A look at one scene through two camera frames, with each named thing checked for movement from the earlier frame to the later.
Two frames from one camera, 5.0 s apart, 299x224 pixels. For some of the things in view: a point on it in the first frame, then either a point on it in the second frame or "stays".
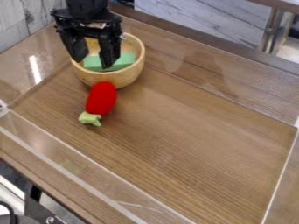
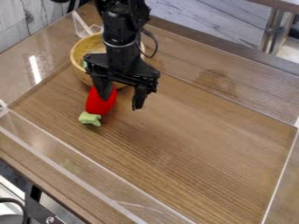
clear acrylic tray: [197, 148] stays
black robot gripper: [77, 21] -> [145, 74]
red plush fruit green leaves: [101, 100] stays
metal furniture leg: [278, 26] stays
